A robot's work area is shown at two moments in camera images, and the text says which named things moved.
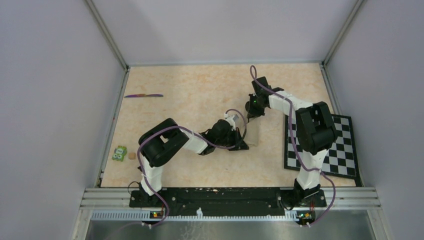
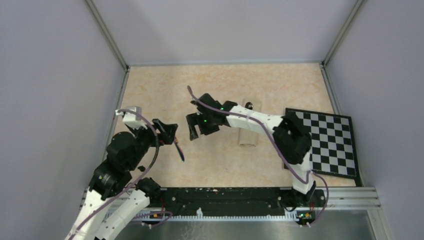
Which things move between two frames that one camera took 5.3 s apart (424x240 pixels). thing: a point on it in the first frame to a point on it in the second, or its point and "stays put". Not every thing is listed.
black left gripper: x=236 y=135 to x=168 y=131
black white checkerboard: x=339 y=159 stays put
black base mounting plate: x=228 y=201 stays put
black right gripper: x=252 y=113 to x=194 y=120
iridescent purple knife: x=142 y=95 to x=176 y=142
